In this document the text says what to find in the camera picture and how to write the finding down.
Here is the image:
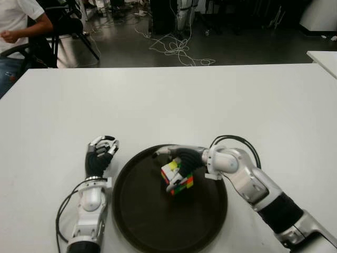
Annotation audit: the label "black folding chair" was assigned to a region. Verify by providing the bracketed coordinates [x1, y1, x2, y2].
[43, 0, 101, 68]

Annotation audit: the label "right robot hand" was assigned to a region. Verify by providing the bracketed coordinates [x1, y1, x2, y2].
[152, 145, 207, 193]

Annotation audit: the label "tangled white floor cable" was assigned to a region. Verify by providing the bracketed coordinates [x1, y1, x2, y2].
[133, 25, 216, 66]

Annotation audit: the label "person in white shirt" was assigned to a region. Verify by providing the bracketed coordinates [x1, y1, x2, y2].
[0, 0, 55, 98]

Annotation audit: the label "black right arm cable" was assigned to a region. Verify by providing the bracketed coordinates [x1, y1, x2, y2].
[209, 135, 262, 170]

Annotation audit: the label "white cabinet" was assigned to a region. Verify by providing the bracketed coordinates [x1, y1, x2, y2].
[299, 0, 337, 34]

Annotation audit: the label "black armchair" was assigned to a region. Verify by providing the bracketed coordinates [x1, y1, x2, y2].
[0, 18, 57, 70]

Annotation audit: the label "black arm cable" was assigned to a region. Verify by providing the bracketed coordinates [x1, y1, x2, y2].
[209, 135, 262, 170]
[55, 181, 87, 253]

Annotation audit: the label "silver standing robot legs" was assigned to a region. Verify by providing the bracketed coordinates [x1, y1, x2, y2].
[176, 0, 197, 31]

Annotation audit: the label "round dark brown plate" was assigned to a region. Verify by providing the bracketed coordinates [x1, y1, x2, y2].
[112, 143, 229, 247]

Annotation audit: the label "multicoloured Rubik's cube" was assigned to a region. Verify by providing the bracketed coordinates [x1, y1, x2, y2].
[160, 160, 195, 196]

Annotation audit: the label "black cabinet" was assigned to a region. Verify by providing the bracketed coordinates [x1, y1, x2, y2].
[150, 0, 179, 35]

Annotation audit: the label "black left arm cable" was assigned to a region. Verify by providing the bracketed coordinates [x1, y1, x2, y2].
[55, 181, 87, 253]

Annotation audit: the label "white side table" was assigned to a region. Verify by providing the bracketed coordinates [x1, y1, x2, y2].
[306, 50, 337, 80]

